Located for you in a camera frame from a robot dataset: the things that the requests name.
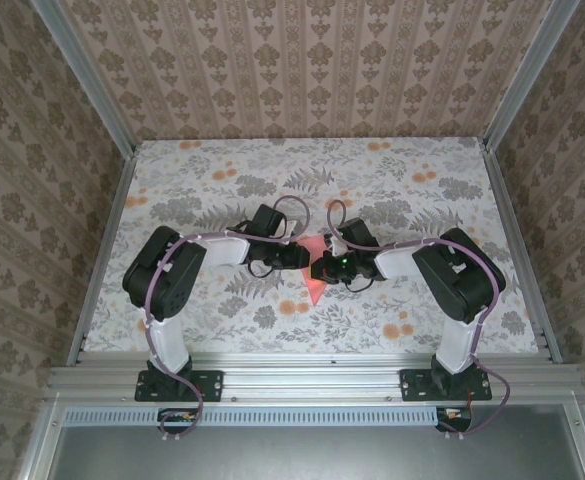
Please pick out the pink square paper sheet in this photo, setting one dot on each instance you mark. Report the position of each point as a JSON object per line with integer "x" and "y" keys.
{"x": 317, "y": 292}

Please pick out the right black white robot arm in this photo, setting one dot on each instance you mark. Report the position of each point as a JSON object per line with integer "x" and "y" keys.
{"x": 462, "y": 285}

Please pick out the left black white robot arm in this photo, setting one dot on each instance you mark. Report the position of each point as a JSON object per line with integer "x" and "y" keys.
{"x": 167, "y": 290}

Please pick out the grey metal sheet panel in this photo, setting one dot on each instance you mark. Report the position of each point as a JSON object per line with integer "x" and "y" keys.
{"x": 322, "y": 455}

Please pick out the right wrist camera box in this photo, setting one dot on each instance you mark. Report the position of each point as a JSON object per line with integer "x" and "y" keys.
{"x": 337, "y": 244}

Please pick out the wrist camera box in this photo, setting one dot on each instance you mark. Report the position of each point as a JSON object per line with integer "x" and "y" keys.
{"x": 337, "y": 244}
{"x": 291, "y": 228}

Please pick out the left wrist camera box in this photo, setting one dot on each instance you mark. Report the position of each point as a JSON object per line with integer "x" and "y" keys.
{"x": 291, "y": 228}

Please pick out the aluminium cross rail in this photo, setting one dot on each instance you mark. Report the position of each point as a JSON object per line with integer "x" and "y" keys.
{"x": 312, "y": 375}

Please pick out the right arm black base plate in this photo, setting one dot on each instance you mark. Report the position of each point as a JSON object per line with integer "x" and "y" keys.
{"x": 414, "y": 385}

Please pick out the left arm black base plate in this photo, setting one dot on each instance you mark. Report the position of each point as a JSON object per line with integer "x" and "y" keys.
{"x": 207, "y": 385}

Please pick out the aluminium side rail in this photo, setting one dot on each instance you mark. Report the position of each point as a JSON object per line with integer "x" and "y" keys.
{"x": 509, "y": 225}
{"x": 107, "y": 240}

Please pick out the aluminium corner post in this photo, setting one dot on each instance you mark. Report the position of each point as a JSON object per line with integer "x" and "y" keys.
{"x": 87, "y": 75}
{"x": 527, "y": 75}

